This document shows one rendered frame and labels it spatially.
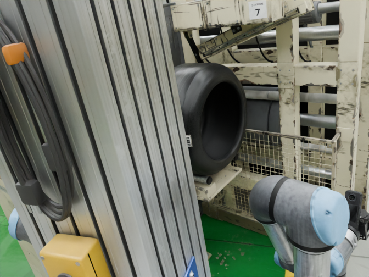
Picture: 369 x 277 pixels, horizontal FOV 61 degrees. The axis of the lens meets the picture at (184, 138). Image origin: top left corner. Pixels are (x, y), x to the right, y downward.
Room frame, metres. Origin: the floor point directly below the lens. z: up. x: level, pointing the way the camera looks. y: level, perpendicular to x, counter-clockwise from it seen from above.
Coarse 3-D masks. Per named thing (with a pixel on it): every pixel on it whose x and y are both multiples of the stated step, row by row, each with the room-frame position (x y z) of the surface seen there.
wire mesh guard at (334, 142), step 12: (252, 132) 1.76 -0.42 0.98; (264, 132) 1.70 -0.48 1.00; (276, 132) 1.67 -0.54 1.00; (336, 144) 1.44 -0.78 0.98; (240, 156) 1.84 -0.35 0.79; (252, 156) 1.78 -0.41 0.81; (276, 168) 1.67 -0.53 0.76; (288, 168) 1.61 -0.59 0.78; (312, 180) 1.52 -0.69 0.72; (216, 204) 2.01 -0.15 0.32; (252, 216) 1.80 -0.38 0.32
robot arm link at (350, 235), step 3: (348, 231) 0.72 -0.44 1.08; (351, 231) 0.72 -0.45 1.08; (348, 234) 0.71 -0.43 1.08; (351, 234) 0.71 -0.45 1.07; (354, 234) 0.72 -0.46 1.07; (348, 237) 0.70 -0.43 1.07; (351, 237) 0.70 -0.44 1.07; (354, 237) 0.71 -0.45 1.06; (351, 240) 0.70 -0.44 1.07; (354, 240) 0.70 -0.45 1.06; (351, 243) 0.69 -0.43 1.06; (354, 243) 0.70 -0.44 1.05; (354, 246) 0.69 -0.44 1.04
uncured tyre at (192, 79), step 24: (192, 72) 1.50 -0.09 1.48; (216, 72) 1.52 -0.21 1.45; (192, 96) 1.39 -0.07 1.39; (216, 96) 1.87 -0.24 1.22; (240, 96) 1.66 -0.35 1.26; (192, 120) 1.34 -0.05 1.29; (216, 120) 1.85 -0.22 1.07; (240, 120) 1.67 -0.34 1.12; (192, 144) 1.33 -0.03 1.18; (216, 144) 1.75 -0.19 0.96; (240, 144) 1.61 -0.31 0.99; (192, 168) 1.36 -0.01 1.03; (216, 168) 1.43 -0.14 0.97
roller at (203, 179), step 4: (196, 176) 1.48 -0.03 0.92; (200, 176) 1.46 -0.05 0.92; (204, 176) 1.45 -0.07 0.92; (208, 176) 1.44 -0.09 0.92; (196, 180) 1.47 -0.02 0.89; (200, 180) 1.45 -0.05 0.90; (204, 180) 1.43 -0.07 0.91; (208, 180) 1.42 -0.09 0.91; (212, 180) 1.45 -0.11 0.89; (208, 184) 1.42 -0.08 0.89
